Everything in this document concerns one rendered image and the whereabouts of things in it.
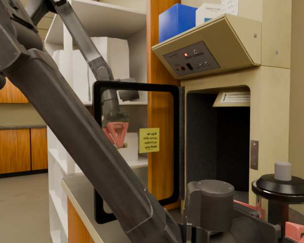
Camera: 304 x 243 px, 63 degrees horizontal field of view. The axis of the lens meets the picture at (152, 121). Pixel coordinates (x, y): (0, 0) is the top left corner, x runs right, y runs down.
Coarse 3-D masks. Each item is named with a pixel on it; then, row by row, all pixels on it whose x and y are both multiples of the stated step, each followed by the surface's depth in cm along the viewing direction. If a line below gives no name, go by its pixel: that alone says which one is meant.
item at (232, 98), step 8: (224, 88) 72; (232, 88) 69; (240, 88) 68; (248, 88) 68; (224, 96) 70; (232, 96) 68; (240, 96) 67; (248, 96) 67; (216, 104) 72; (224, 104) 69; (232, 104) 68; (240, 104) 66; (248, 104) 66
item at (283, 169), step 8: (280, 168) 45; (288, 168) 44; (264, 176) 47; (272, 176) 47; (280, 176) 45; (288, 176) 45; (264, 184) 45; (272, 184) 44; (280, 184) 43; (288, 184) 43; (296, 184) 42; (280, 192) 42; (288, 192) 42; (296, 192) 42
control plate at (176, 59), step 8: (184, 48) 67; (192, 48) 65; (200, 48) 63; (168, 56) 75; (176, 56) 73; (184, 56) 70; (192, 56) 68; (200, 56) 66; (208, 56) 63; (176, 64) 76; (184, 64) 73; (192, 64) 70; (208, 64) 66; (216, 64) 64; (176, 72) 79; (184, 72) 76; (192, 72) 74
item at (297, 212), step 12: (264, 192) 43; (276, 192) 42; (264, 204) 44; (276, 204) 43; (288, 204) 42; (300, 204) 42; (264, 216) 44; (276, 216) 43; (288, 216) 42; (300, 216) 42
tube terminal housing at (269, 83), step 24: (192, 0) 78; (216, 0) 69; (240, 0) 62; (264, 0) 56; (288, 0) 61; (264, 24) 57; (288, 24) 61; (264, 48) 57; (288, 48) 61; (240, 72) 62; (264, 72) 58; (288, 72) 62; (264, 96) 58; (288, 96) 62; (264, 120) 58; (288, 120) 63; (264, 144) 59; (288, 144) 63; (264, 168) 59
